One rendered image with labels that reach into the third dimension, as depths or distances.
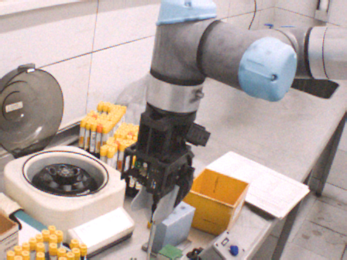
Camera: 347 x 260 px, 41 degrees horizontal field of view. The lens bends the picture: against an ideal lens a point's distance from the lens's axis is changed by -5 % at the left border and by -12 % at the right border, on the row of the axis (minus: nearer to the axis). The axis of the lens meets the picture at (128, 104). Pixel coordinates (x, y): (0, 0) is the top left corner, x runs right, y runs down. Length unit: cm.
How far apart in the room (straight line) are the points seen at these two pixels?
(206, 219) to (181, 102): 57
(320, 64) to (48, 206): 62
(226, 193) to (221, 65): 72
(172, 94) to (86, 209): 47
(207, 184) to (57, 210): 44
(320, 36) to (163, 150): 27
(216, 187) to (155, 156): 61
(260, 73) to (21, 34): 78
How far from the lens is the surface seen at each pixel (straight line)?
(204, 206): 115
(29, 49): 127
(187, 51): 60
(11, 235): 89
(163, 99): 64
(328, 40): 66
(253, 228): 125
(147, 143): 66
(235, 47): 57
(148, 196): 77
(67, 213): 101
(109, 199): 108
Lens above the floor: 157
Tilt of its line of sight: 23 degrees down
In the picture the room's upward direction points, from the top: 8 degrees clockwise
